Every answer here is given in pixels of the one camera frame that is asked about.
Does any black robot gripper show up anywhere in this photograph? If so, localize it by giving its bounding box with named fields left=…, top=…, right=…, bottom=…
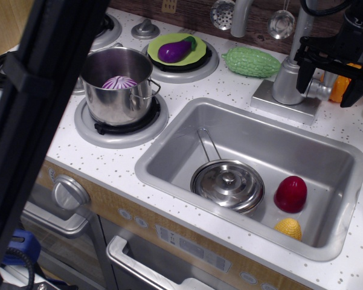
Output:
left=294, top=35, right=363, bottom=108

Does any silver faucet lever handle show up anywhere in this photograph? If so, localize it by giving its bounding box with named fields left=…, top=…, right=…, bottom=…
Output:
left=303, top=79, right=333, bottom=101

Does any orange toy pepper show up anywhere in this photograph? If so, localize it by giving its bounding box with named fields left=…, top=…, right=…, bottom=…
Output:
left=329, top=76, right=352, bottom=103

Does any hanging steel ladle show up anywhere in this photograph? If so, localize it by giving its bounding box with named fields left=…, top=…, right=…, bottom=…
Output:
left=267, top=0, right=295, bottom=40

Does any green toy bitter gourd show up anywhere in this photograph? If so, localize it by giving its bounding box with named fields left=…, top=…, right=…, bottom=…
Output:
left=221, top=47, right=281, bottom=78

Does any grey plastic sink basin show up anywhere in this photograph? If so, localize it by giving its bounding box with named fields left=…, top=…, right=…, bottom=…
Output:
left=135, top=98, right=363, bottom=261

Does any red toy egg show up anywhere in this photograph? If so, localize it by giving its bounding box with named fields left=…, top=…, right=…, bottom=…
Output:
left=274, top=176, right=307, bottom=213

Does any back right stove burner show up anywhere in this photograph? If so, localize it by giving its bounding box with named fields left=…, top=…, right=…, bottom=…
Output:
left=152, top=41, right=219, bottom=84

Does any hanging slotted spoon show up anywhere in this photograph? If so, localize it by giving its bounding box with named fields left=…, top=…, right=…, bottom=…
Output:
left=210, top=0, right=235, bottom=31

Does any steel saucepan with lid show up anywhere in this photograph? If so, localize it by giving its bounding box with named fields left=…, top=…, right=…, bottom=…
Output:
left=190, top=128, right=265, bottom=215

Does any yellow toy corn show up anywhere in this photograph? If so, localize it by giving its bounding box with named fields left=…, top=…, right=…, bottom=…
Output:
left=274, top=218, right=302, bottom=241

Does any purple toy eggplant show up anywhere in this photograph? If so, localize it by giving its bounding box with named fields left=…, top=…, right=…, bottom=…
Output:
left=158, top=36, right=197, bottom=63

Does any green plate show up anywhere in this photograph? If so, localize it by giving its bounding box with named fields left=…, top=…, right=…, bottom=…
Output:
left=147, top=33, right=207, bottom=66

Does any grey stovetop knob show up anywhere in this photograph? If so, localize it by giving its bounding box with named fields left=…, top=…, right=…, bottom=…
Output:
left=131, top=19, right=160, bottom=40

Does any front stove burner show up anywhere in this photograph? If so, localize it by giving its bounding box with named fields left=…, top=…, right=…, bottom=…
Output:
left=74, top=95, right=169, bottom=149

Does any purple white toy onion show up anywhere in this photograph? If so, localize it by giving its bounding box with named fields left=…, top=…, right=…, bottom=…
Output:
left=102, top=76, right=137, bottom=89

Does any steel stock pot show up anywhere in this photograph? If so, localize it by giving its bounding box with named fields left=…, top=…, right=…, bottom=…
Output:
left=80, top=47, right=161, bottom=126

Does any back left stove burner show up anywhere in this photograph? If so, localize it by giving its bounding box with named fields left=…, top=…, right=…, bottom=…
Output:
left=90, top=13, right=122, bottom=51

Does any oven control panel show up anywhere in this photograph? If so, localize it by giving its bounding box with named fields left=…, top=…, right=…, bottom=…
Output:
left=155, top=224, right=232, bottom=273

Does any silver oven knob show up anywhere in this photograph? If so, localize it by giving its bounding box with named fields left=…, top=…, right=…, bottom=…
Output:
left=51, top=175, right=90, bottom=211

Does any blue clamp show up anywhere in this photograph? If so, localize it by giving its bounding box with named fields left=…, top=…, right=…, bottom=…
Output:
left=2, top=229, right=41, bottom=266

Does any black cable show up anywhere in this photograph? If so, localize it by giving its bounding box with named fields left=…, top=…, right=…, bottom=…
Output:
left=299, top=0, right=353, bottom=17

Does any right oven door handle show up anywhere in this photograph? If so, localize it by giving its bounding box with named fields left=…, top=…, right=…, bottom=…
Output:
left=106, top=235, right=221, bottom=289

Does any oven door handle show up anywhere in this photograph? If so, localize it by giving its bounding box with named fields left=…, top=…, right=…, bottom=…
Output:
left=106, top=235, right=221, bottom=289
left=22, top=202, right=89, bottom=239

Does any black camera stand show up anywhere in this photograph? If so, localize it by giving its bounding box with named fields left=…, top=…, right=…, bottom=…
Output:
left=0, top=1, right=109, bottom=287

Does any left oven door handle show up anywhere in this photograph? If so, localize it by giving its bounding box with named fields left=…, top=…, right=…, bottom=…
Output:
left=22, top=202, right=89, bottom=239

